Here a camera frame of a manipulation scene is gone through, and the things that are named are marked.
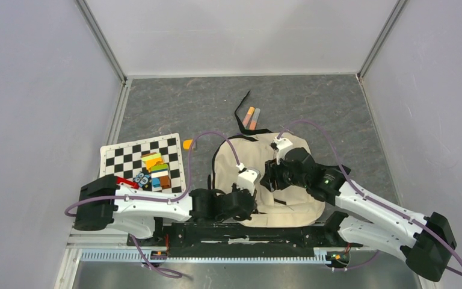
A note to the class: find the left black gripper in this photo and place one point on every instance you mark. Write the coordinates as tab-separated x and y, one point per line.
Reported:
247	214

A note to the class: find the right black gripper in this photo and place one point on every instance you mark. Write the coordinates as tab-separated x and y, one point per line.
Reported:
271	173

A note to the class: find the cream canvas backpack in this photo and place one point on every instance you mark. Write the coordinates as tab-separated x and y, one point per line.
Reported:
287	208

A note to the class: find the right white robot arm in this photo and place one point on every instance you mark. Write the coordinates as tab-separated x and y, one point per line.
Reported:
424	243

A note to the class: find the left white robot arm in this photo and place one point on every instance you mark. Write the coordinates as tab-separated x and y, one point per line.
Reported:
109	203

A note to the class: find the coral highlighter pen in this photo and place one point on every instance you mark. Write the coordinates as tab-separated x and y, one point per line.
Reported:
254	119

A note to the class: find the yellow cube block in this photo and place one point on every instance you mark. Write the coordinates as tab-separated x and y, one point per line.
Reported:
187	144

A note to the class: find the colourful block stack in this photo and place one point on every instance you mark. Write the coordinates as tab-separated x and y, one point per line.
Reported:
158	170

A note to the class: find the blue robot figure toy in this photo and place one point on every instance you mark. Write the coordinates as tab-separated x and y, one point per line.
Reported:
142	180

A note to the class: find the red calculator toy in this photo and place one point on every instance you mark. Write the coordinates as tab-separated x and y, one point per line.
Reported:
127	182

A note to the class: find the checkered chess mat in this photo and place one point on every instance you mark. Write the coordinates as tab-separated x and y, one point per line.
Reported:
124	159

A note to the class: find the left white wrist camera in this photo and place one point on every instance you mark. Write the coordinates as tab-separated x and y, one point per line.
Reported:
247	178

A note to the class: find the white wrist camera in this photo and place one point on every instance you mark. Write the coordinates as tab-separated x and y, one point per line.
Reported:
281	147
247	178

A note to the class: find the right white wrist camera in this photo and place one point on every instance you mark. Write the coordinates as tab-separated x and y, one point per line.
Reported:
281	147

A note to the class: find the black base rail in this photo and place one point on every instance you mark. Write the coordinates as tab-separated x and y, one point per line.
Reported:
233	240

